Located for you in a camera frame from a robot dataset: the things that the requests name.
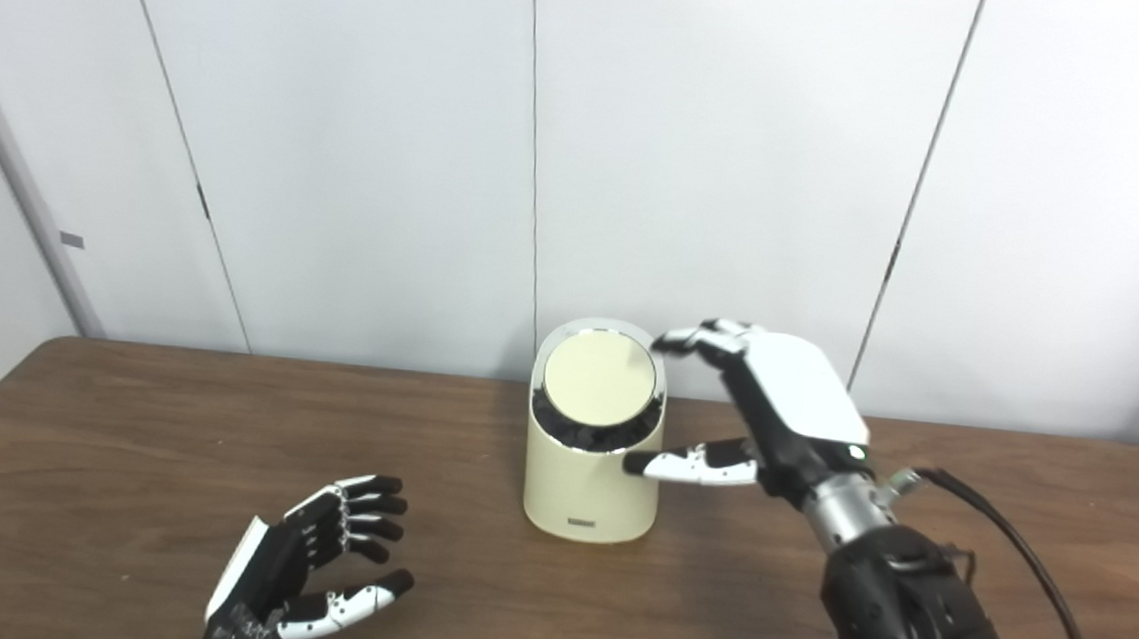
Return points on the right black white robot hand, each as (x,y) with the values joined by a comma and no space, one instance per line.
(795,395)

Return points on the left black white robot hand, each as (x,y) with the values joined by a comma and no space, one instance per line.
(266,579)

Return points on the cream round bin lid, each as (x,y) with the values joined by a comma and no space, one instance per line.
(598,377)

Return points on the cream-colored round bin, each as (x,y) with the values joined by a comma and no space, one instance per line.
(588,491)

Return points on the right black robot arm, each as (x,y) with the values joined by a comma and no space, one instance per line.
(909,624)

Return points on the black bin liner bag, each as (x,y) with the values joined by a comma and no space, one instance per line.
(586,439)

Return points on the black wall panel hinge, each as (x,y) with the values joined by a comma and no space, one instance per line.
(203,202)

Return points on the small grey wall tag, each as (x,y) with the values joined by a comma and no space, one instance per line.
(72,241)

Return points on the grey wall corner post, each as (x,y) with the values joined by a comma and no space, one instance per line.
(12,190)

